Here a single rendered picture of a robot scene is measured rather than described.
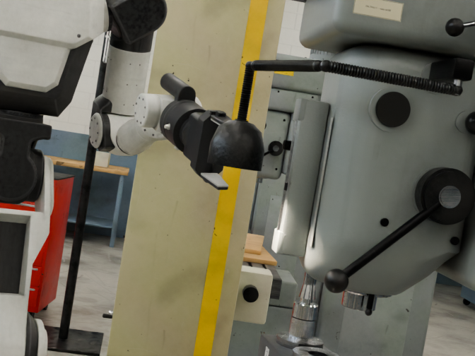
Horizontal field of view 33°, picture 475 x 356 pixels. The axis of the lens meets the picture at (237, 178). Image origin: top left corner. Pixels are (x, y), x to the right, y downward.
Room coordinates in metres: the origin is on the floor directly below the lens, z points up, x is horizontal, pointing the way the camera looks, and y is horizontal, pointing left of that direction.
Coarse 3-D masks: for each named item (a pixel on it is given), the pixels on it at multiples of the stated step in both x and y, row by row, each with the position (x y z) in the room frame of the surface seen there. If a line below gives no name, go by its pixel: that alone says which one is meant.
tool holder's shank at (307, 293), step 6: (306, 276) 1.51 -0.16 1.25; (306, 282) 1.51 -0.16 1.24; (312, 282) 1.51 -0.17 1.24; (306, 288) 1.51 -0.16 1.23; (312, 288) 1.51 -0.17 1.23; (300, 294) 1.51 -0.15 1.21; (306, 294) 1.51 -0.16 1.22; (312, 294) 1.51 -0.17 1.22; (300, 300) 1.52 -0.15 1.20; (306, 300) 1.51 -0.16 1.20; (312, 300) 1.52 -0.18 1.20
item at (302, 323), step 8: (296, 312) 1.50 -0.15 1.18; (304, 312) 1.50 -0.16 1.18; (312, 312) 1.50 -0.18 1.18; (296, 320) 1.50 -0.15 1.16; (304, 320) 1.50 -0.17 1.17; (312, 320) 1.50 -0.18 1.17; (296, 328) 1.50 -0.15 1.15; (304, 328) 1.50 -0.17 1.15; (312, 328) 1.51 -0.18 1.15; (288, 336) 1.51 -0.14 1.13; (296, 336) 1.50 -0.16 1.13; (304, 336) 1.50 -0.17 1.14; (312, 336) 1.51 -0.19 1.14
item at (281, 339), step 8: (264, 336) 1.54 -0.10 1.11; (272, 336) 1.55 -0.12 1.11; (280, 336) 1.51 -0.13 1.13; (264, 344) 1.53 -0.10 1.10; (272, 344) 1.49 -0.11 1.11; (280, 344) 1.50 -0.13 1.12; (288, 344) 1.48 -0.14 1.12; (296, 344) 1.48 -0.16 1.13; (304, 344) 1.48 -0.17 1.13; (312, 344) 1.49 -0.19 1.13; (320, 344) 1.50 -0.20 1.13; (264, 352) 1.52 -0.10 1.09; (272, 352) 1.48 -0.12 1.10; (280, 352) 1.44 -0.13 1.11; (288, 352) 1.45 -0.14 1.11; (296, 352) 1.41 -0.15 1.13; (304, 352) 1.42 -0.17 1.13; (312, 352) 1.44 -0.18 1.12; (320, 352) 1.44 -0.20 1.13; (328, 352) 1.44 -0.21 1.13
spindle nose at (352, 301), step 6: (348, 294) 1.10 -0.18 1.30; (354, 294) 1.09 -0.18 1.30; (342, 300) 1.11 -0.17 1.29; (348, 300) 1.10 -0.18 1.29; (354, 300) 1.09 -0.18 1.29; (360, 300) 1.09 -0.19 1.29; (366, 300) 1.09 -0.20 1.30; (348, 306) 1.09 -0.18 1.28; (354, 306) 1.09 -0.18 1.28; (360, 306) 1.09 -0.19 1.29
